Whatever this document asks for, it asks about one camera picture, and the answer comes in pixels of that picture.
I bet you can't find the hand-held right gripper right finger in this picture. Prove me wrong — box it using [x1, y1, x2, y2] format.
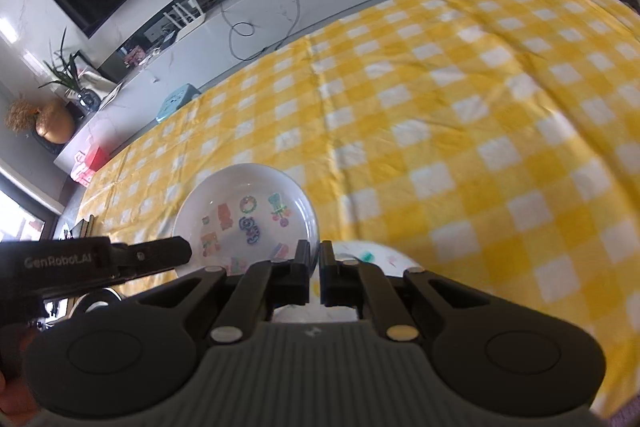
[318, 239, 482, 344]

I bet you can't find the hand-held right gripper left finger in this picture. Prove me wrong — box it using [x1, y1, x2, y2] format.
[132, 239, 314, 346]

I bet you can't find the small white sticker plate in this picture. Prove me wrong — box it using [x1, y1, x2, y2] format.
[172, 162, 321, 289]

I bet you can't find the gold round vase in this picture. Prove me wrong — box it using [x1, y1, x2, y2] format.
[34, 99, 76, 144]

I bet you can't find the dried flower bunch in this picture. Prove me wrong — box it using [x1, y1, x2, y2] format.
[4, 99, 42, 134]

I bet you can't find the green plant in glass vase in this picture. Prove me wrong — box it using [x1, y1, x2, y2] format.
[39, 26, 102, 108]

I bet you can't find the yellow checked tablecloth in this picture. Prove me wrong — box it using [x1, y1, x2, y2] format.
[79, 0, 640, 419]

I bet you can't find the white fruit pattern plate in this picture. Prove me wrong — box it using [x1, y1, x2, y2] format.
[274, 239, 422, 324]

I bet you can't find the light blue stool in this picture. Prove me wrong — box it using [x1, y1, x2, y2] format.
[155, 82, 201, 124]

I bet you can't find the white wifi router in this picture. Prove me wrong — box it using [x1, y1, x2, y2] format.
[162, 0, 207, 40]

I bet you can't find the red gift box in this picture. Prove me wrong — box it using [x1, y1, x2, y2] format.
[69, 146, 110, 186]

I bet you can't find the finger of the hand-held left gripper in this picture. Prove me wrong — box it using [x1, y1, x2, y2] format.
[110, 235, 194, 279]

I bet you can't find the black cable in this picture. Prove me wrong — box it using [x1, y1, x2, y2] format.
[227, 0, 301, 60]

